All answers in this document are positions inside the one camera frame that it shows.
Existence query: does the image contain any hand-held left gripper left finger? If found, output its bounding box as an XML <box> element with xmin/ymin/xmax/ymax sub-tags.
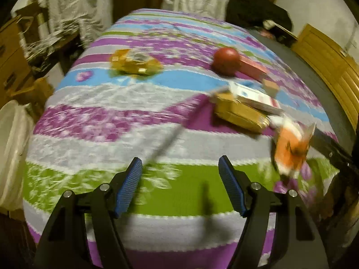
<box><xmin>34</xmin><ymin>157</ymin><xmax>144</xmax><ymax>269</ymax></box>

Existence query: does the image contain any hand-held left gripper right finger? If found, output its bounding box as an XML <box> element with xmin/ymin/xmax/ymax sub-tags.
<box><xmin>218</xmin><ymin>155</ymin><xmax>330</xmax><ymax>269</ymax></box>

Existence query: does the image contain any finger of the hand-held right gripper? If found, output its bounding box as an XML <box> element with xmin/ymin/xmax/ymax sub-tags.
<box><xmin>310</xmin><ymin>129</ymin><xmax>359</xmax><ymax>173</ymax></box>

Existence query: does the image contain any orange print paper cup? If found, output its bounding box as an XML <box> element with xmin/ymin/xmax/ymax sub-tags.
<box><xmin>271</xmin><ymin>115</ymin><xmax>317</xmax><ymax>178</ymax></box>

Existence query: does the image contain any white cardboard box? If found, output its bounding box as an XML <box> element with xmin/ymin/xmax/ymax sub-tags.
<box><xmin>230</xmin><ymin>82</ymin><xmax>284</xmax><ymax>115</ymax></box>

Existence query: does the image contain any white plastic bucket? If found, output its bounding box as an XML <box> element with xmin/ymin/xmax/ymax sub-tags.
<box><xmin>0</xmin><ymin>100</ymin><xmax>35</xmax><ymax>210</ymax></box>

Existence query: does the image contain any thin grey stick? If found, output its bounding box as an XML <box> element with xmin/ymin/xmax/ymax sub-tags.
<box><xmin>143</xmin><ymin>87</ymin><xmax>229</xmax><ymax>165</ymax></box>

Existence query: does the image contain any striped floral bedsheet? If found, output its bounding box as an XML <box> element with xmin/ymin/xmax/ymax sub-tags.
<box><xmin>22</xmin><ymin>8</ymin><xmax>341</xmax><ymax>269</ymax></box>

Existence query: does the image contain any grey mattress cover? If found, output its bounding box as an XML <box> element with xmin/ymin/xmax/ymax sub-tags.
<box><xmin>247</xmin><ymin>27</ymin><xmax>358</xmax><ymax>157</ymax></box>

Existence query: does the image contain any small wooden block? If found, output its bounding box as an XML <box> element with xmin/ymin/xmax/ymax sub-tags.
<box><xmin>263</xmin><ymin>79</ymin><xmax>280</xmax><ymax>98</ymax></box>

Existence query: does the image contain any wooden bed headboard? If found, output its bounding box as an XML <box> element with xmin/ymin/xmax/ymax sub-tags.
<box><xmin>292</xmin><ymin>24</ymin><xmax>359</xmax><ymax>131</ymax></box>

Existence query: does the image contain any orange-red box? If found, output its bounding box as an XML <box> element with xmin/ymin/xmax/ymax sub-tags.
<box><xmin>238</xmin><ymin>55</ymin><xmax>268</xmax><ymax>80</ymax></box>

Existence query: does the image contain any yellow snack packet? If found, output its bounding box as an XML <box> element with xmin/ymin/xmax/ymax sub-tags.
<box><xmin>109</xmin><ymin>49</ymin><xmax>164</xmax><ymax>75</ymax></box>

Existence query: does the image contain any red apple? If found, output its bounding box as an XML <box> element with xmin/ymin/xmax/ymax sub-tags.
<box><xmin>211</xmin><ymin>48</ymin><xmax>242</xmax><ymax>77</ymax></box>

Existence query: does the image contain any light wooden chair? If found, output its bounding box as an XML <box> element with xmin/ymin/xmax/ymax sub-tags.
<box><xmin>7</xmin><ymin>76</ymin><xmax>54</xmax><ymax>111</ymax></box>

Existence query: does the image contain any black cloth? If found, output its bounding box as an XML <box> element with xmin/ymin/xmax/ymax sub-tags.
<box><xmin>224</xmin><ymin>0</ymin><xmax>294</xmax><ymax>34</ymax></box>

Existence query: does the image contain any wooden dresser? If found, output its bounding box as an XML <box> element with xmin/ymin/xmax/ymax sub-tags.
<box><xmin>0</xmin><ymin>17</ymin><xmax>38</xmax><ymax>103</ymax></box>

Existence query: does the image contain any grey striped cloth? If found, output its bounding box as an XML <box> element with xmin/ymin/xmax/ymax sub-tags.
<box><xmin>11</xmin><ymin>0</ymin><xmax>113</xmax><ymax>52</ymax></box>

